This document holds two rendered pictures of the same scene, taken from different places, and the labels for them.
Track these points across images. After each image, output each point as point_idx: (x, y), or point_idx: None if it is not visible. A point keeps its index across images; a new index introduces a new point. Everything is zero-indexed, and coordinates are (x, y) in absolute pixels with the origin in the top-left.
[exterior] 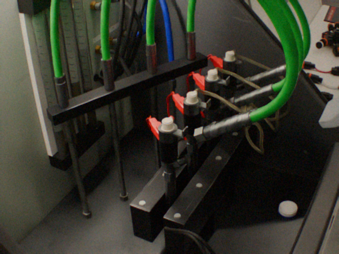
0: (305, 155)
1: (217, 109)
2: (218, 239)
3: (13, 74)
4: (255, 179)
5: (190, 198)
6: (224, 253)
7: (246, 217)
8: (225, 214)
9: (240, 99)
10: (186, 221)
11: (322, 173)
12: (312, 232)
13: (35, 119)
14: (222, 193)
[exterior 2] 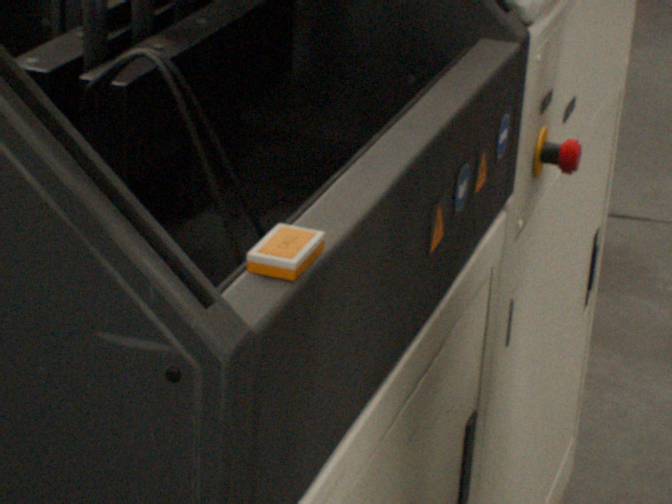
0: (413, 91)
1: None
2: (205, 225)
3: None
4: (292, 152)
5: (138, 60)
6: (219, 243)
7: (272, 199)
8: (221, 192)
9: None
10: (131, 82)
11: (443, 70)
12: (415, 128)
13: None
14: (210, 108)
